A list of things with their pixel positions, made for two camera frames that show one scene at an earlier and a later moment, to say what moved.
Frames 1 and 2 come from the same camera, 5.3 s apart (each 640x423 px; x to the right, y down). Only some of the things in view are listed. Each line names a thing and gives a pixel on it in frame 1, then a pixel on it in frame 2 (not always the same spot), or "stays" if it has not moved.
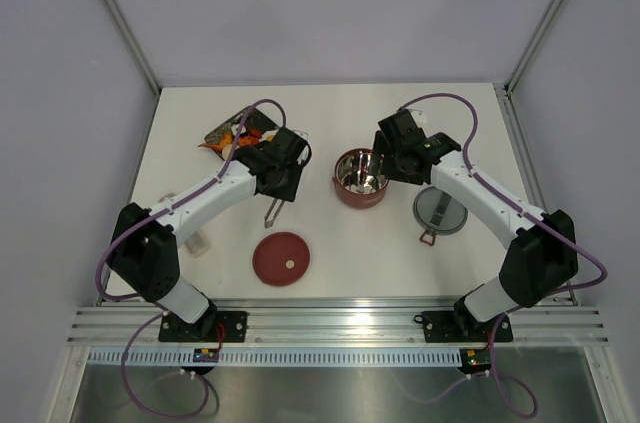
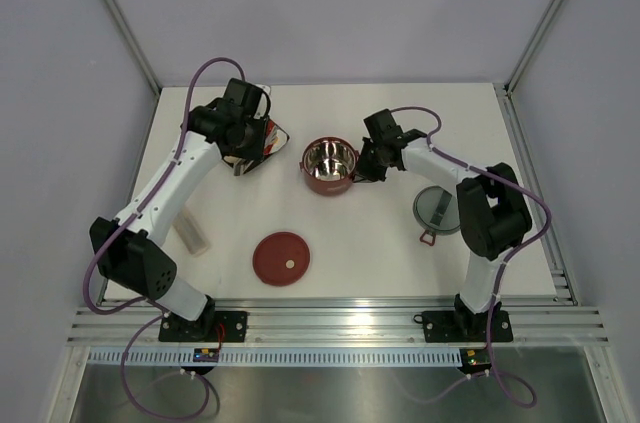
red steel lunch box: [354, 183] -> [329, 165]
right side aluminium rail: [506, 100] stays
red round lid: [281, 259] stays
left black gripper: [288, 193] -> [260, 124]
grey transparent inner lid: [439, 212] stays
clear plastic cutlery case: [196, 242] stays
